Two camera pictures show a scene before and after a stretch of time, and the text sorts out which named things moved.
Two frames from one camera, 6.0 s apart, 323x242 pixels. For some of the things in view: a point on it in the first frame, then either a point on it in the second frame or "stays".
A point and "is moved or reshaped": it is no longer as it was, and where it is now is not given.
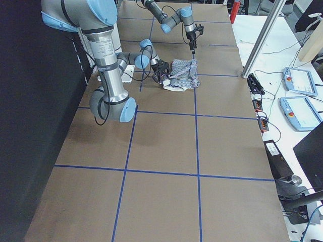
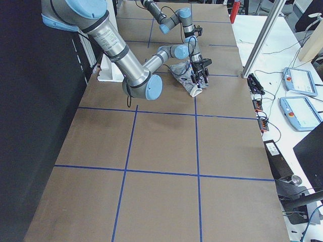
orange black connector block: x=257 y=104 stays
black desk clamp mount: x=294 y=198 stays
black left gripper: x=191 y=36 stays
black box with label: x=280 y=169 stays
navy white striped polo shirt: x=184 y=75 is moved or reshaped
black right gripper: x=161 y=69 to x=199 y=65
